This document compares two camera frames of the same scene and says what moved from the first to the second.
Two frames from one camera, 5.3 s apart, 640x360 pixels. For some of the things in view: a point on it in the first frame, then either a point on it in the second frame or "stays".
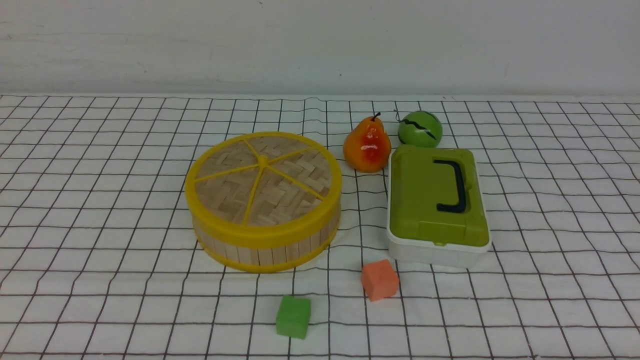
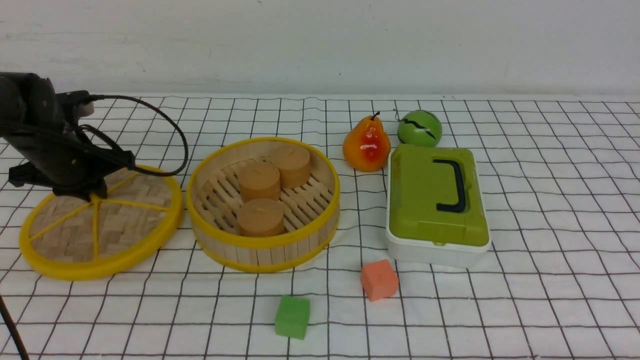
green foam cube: x=293 y=317 stays
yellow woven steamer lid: x=265 y=189 -> x=81 y=239
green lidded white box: x=438 y=214 stays
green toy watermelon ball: x=420 y=128 stays
